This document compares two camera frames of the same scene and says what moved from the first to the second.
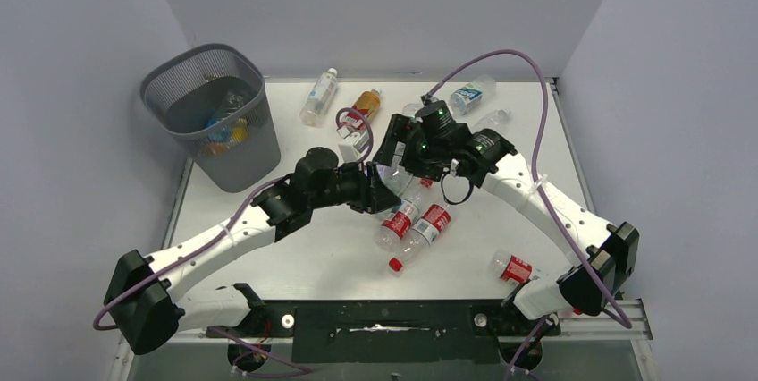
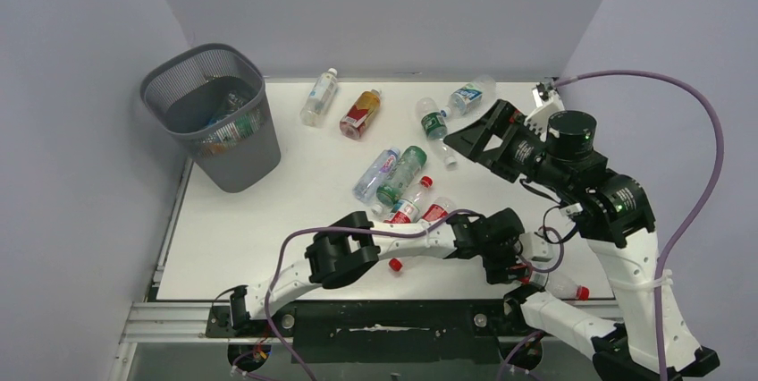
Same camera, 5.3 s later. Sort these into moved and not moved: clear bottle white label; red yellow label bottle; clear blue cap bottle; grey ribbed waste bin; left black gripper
Moved: left black gripper
Not moved: clear blue cap bottle; red yellow label bottle; clear bottle white label; grey ribbed waste bin
